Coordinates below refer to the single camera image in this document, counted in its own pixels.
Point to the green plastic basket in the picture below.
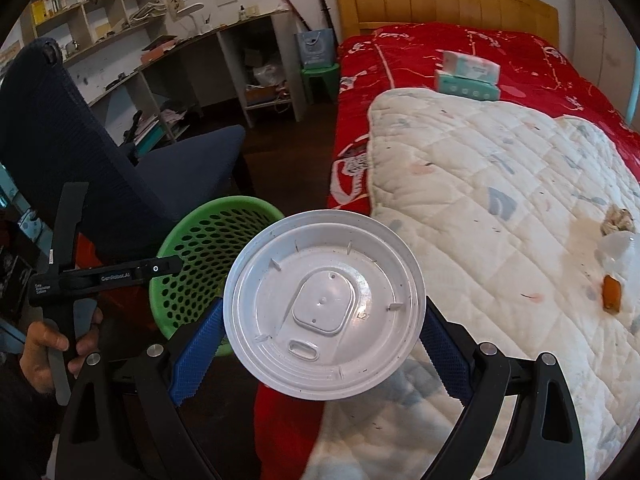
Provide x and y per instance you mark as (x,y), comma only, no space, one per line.
(210,240)

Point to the white plastic cup lid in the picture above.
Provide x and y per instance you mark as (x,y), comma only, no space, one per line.
(325,305)

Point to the red plastic item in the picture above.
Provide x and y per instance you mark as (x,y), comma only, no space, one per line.
(125,305)

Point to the green plastic stool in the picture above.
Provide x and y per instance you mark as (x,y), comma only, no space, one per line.
(320,77)

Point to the blue paper bag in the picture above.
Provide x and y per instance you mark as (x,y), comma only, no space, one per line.
(315,50)

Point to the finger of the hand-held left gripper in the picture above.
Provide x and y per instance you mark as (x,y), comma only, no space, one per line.
(59,380)
(67,220)

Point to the dark blue office chair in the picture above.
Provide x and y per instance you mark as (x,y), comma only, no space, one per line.
(75,150)

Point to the clear plastic container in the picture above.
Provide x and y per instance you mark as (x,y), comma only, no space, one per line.
(620,255)

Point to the person's left hand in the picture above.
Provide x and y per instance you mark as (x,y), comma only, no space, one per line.
(40,340)

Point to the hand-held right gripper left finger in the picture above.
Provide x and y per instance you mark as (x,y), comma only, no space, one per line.
(197,355)

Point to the brown stick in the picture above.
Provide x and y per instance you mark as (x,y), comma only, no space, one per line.
(297,11)

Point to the orange snack packet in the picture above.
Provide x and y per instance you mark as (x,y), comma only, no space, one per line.
(611,294)

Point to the white quilted mat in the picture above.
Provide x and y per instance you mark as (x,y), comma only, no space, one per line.
(500,210)

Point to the white desk lamp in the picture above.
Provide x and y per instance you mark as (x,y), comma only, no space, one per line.
(192,8)

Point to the white desk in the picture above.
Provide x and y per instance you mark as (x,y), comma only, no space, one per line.
(232,60)

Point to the calligraphy wall picture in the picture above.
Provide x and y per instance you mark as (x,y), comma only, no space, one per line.
(174,2)

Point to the wooden bed headboard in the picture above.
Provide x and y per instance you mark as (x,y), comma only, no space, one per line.
(450,0)

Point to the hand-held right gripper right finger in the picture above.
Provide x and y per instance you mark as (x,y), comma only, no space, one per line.
(447,355)

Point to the black stick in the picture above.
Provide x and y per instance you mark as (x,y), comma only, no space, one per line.
(325,5)

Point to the white wall shelf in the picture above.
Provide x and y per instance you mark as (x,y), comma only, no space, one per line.
(125,34)

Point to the red bed with headboard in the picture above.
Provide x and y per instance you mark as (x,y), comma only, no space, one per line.
(410,60)

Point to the person's left forearm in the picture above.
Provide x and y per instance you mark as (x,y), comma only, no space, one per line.
(25,425)

